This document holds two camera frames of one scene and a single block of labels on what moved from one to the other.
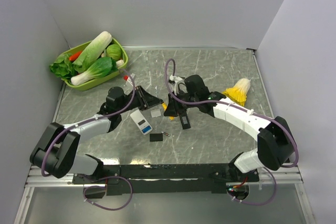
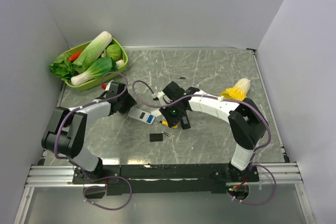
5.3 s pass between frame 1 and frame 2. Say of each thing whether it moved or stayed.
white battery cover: stayed
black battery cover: stayed
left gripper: moved
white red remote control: moved
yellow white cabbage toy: stayed
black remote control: stayed
